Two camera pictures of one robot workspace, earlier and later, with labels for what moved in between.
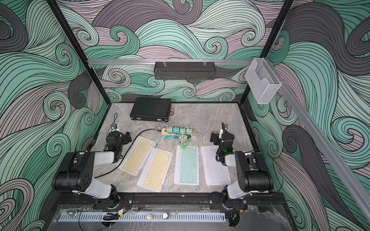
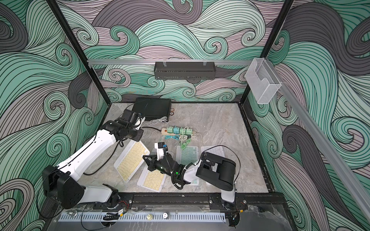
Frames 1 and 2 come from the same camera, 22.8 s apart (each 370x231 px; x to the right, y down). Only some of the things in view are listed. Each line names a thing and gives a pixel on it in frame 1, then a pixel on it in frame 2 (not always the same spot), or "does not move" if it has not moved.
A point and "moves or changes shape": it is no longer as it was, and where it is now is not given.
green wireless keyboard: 186,166 does not move
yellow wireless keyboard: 136,155 moves or changes shape
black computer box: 151,109 does not move
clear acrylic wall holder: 263,80 does not move
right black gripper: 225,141 → 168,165
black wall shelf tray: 184,70 does not move
